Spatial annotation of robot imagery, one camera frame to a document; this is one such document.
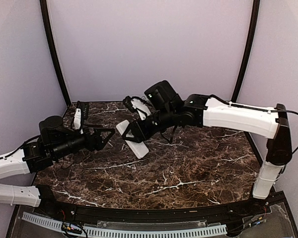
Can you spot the white slotted cable duct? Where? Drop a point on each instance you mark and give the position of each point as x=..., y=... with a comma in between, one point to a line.
x=105, y=229

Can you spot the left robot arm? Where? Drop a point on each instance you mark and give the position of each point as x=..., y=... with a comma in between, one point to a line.
x=40, y=152

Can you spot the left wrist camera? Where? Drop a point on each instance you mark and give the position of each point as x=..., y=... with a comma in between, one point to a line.
x=81, y=114

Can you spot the right black frame post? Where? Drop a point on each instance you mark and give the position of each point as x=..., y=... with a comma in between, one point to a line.
x=247, y=50

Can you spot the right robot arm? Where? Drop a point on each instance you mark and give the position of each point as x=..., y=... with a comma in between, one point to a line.
x=164, y=108

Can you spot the white remote control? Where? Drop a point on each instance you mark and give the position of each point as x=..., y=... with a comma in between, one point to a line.
x=138, y=148

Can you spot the black frame post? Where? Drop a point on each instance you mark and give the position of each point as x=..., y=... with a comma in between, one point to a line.
x=247, y=50
x=53, y=51

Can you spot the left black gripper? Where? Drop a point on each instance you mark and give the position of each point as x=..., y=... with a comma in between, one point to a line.
x=98, y=144

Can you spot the left black frame post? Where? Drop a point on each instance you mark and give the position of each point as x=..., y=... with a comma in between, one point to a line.
x=53, y=51

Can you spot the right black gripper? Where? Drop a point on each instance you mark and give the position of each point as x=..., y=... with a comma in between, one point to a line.
x=137, y=129

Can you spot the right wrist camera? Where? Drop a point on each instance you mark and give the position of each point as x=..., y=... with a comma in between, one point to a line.
x=138, y=105

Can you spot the black front rail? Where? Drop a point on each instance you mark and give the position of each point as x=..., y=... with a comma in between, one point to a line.
x=91, y=215

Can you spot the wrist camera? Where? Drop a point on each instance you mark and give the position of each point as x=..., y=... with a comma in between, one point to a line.
x=81, y=114
x=138, y=105

